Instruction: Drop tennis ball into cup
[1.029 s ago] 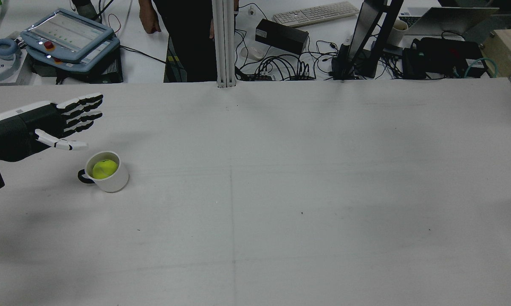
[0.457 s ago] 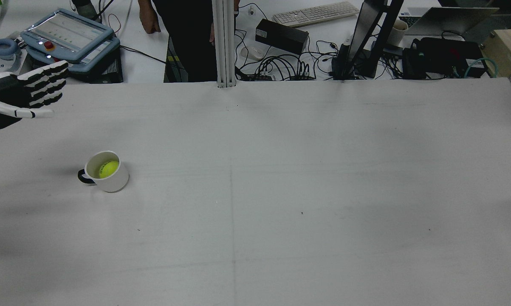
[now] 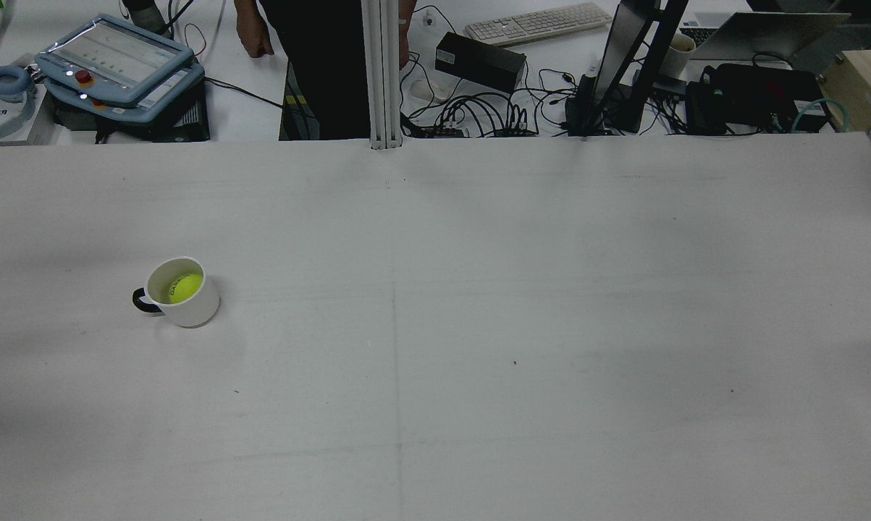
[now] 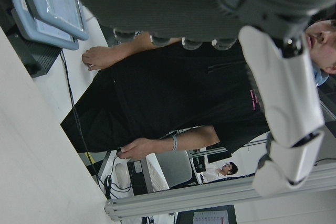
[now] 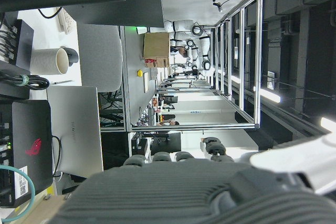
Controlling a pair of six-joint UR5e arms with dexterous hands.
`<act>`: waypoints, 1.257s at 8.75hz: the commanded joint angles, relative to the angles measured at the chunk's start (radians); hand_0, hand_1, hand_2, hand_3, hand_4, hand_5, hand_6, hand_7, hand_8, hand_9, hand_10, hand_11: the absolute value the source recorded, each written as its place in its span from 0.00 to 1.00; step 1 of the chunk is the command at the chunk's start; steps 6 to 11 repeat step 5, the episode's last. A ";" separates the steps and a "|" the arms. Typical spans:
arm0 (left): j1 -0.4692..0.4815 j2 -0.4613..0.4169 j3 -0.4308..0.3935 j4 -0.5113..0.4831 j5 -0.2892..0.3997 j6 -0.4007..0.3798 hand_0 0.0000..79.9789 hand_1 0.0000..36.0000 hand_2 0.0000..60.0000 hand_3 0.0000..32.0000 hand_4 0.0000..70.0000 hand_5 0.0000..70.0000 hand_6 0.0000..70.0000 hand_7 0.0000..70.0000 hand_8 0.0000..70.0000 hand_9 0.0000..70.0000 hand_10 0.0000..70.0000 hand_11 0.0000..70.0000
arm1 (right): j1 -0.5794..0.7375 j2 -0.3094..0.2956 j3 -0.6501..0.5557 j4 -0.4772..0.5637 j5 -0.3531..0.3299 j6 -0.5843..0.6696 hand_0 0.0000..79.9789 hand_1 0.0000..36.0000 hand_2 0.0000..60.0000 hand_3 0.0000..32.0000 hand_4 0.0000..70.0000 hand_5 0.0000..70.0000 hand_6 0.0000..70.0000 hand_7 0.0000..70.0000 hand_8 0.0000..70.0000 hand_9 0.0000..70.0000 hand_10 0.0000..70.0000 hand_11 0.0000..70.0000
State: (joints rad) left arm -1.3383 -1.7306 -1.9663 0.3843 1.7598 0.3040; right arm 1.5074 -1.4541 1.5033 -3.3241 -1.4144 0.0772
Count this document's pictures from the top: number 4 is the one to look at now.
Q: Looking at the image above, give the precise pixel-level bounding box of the aluminium profile beam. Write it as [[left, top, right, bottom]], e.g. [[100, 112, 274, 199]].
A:
[[104, 161, 336, 222]]

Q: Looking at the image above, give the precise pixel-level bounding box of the person's left forearm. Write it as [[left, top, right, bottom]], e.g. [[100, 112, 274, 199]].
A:
[[154, 125, 221, 153]]

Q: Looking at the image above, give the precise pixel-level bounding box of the black pendant cable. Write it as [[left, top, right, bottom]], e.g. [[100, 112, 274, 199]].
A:
[[59, 50, 111, 200]]

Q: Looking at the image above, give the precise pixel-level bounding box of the monitor showing spreadsheet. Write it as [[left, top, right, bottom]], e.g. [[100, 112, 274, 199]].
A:
[[175, 204, 238, 224]]

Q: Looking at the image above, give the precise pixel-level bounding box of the white computer mouse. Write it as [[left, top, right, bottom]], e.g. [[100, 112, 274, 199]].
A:
[[115, 163, 132, 188]]

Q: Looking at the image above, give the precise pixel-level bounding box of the seated person with glasses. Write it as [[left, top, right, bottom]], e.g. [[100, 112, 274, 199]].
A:
[[203, 161, 239, 183]]

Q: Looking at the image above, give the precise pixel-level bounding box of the blue-grey teach pendant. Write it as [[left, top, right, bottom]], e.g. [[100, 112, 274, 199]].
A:
[[5, 0, 90, 51]]

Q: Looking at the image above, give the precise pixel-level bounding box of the grey chair back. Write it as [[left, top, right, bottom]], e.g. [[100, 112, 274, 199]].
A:
[[154, 150, 201, 189]]

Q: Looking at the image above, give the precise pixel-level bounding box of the person's right hand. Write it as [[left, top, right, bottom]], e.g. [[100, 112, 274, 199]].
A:
[[81, 46, 117, 71]]

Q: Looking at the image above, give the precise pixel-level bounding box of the white keyboard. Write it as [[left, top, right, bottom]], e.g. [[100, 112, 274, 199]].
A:
[[145, 153, 170, 192]]

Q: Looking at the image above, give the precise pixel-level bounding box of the person in black shirt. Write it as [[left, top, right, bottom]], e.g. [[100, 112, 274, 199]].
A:
[[60, 11, 336, 157]]

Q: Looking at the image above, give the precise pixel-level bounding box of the person's right forearm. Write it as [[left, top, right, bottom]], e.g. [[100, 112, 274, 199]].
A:
[[110, 33, 182, 65]]

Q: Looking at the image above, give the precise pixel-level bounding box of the black ribbed control box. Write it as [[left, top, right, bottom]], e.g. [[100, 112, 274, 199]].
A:
[[0, 0, 64, 79]]

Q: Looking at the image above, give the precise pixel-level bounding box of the person's left hand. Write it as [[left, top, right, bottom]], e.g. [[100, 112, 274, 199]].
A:
[[117, 137, 159, 160]]

